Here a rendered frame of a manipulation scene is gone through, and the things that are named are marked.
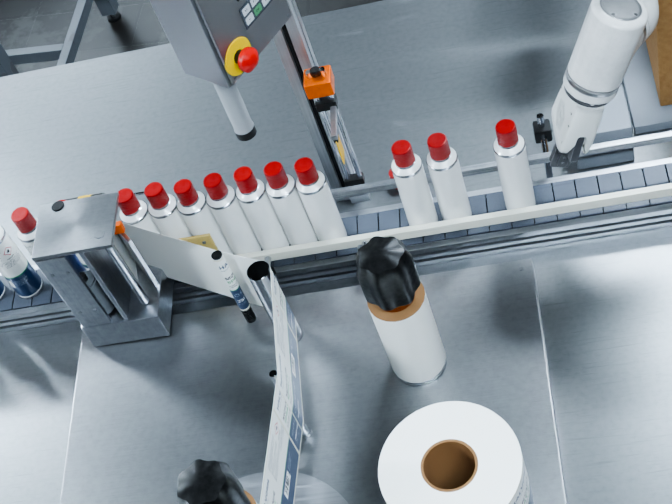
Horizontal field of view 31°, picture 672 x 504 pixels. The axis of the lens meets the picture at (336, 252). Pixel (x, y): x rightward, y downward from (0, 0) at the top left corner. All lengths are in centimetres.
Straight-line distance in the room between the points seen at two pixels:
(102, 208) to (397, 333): 52
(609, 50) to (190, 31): 60
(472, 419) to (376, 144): 77
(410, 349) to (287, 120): 74
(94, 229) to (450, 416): 64
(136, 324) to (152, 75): 73
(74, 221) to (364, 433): 57
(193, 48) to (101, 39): 234
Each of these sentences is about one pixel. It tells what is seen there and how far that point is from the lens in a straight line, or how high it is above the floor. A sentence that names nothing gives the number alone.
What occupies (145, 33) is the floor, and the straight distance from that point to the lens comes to 410.
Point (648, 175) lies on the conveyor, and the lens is 212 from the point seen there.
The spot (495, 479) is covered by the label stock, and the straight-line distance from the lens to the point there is 168.
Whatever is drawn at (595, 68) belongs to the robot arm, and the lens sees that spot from 182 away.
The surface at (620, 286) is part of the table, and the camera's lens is 205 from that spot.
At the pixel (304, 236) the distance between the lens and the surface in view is 210.
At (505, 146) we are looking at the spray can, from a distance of 196.
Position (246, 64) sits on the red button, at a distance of 181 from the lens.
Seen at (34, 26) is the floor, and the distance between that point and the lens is 435.
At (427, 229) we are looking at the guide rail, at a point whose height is 91.
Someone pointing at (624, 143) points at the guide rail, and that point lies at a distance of 206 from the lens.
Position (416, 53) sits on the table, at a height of 83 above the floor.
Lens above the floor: 252
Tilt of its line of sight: 51 degrees down
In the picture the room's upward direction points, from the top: 22 degrees counter-clockwise
